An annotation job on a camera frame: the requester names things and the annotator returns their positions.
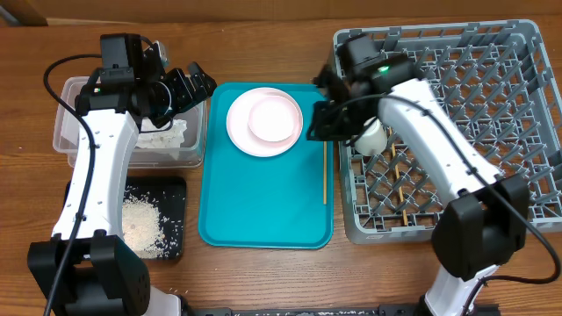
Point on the small pink plate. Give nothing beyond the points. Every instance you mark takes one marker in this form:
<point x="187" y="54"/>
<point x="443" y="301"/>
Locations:
<point x="274" y="119"/>

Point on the cream cup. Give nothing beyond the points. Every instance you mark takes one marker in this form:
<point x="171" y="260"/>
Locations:
<point x="374" y="139"/>

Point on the teal serving tray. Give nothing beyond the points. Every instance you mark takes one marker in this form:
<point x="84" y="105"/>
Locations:
<point x="253" y="202"/>

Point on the white napkin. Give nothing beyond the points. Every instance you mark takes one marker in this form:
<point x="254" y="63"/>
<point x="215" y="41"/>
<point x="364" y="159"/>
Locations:
<point x="166" y="137"/>

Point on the grey dish rack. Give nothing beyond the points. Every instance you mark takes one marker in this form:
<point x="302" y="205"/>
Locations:
<point x="496" y="82"/>

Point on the rice pile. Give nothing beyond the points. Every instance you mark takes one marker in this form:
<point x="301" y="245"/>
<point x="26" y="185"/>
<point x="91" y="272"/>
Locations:
<point x="140" y="224"/>

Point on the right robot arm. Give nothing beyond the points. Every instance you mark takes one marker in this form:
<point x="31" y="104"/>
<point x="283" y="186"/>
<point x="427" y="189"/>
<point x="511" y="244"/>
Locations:
<point x="484" y="218"/>

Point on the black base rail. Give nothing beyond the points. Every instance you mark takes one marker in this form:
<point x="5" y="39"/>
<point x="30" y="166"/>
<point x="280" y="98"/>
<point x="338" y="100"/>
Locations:
<point x="381" y="310"/>

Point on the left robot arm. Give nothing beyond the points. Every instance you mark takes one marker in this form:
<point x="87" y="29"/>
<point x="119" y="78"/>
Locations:
<point x="86" y="268"/>

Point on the large pink plate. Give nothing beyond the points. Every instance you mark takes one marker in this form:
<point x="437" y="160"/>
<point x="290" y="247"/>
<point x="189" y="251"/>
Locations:
<point x="238" y="126"/>

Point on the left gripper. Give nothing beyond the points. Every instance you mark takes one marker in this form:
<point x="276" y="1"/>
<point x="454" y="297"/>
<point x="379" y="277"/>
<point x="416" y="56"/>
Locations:
<point x="187" y="96"/>

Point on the black tray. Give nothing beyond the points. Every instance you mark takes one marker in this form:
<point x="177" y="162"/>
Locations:
<point x="171" y="197"/>

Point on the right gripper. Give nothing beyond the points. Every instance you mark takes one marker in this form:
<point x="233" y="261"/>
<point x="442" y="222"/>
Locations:
<point x="330" y="121"/>

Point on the clear plastic bin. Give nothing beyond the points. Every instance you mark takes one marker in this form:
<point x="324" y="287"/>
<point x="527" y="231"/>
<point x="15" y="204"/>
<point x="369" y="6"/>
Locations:
<point x="189" y="155"/>

